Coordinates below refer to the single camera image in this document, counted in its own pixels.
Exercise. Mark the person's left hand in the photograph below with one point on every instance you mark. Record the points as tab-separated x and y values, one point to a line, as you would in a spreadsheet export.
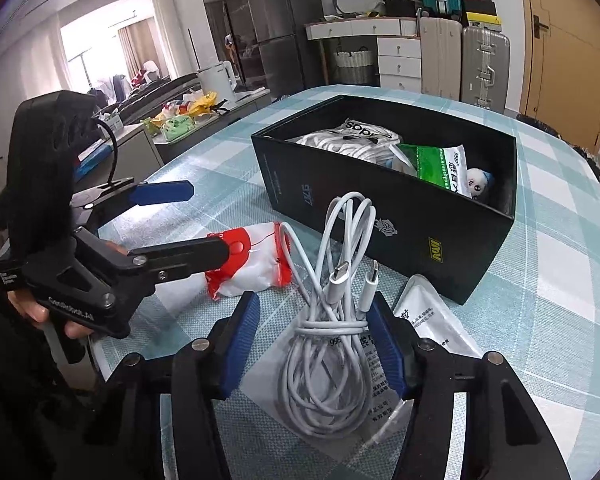
27	305

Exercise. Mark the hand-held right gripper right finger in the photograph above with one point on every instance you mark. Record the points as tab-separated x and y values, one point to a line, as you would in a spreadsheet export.
386	350

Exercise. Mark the white printed packet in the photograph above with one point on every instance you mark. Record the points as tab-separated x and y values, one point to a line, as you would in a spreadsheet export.
430	320

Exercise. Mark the small white plush doll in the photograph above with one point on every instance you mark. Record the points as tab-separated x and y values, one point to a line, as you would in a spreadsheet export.
476	182

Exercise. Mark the wooden door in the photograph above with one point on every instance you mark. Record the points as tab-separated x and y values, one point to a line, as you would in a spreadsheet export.
565	50

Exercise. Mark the dark tall cabinet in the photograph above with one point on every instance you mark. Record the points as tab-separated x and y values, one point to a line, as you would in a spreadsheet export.
225	10

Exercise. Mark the woven basket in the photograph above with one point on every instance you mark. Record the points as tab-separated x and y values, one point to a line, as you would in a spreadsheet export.
352	65

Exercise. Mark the yellow plastic bag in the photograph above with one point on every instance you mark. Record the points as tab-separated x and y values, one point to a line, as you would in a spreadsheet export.
205	101

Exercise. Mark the black trash bag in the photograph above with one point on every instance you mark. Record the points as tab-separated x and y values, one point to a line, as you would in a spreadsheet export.
537	125

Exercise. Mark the green pouch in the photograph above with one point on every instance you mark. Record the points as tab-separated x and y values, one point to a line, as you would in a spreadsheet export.
177	127

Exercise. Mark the person's left forearm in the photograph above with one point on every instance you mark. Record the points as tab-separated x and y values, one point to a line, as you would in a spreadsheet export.
10	400

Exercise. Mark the grey side cabinet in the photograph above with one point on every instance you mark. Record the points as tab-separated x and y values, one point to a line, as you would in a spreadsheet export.
140	145

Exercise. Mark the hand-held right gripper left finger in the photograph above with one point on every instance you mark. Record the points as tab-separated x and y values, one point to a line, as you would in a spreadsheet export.
240	350

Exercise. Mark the black cardboard box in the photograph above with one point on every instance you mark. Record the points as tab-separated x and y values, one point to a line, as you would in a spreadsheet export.
330	200

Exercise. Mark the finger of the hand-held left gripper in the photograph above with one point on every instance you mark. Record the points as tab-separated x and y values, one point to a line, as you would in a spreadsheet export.
162	192
190	257

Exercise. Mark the blue checkered tablecloth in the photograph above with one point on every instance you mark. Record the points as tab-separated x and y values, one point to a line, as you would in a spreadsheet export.
555	260

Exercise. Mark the red and white packet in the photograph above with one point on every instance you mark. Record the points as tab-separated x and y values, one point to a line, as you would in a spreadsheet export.
255	260

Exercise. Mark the silver suitcase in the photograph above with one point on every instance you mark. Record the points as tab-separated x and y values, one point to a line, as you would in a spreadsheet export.
485	67

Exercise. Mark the beige suitcase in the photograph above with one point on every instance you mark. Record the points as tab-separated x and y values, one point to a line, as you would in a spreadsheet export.
440	60

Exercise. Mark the grey refrigerator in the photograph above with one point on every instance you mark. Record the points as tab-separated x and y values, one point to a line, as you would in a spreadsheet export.
285	30

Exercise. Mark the white electric kettle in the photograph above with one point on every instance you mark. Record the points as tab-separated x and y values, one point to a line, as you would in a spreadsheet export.
217	80

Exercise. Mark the white desk with drawers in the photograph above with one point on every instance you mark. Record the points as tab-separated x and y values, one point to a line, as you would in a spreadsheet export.
380	45

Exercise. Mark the bag of white shoelaces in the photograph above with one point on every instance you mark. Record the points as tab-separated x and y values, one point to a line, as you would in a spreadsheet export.
330	142

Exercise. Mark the green packet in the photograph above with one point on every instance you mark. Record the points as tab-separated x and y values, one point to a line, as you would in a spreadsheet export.
430	165

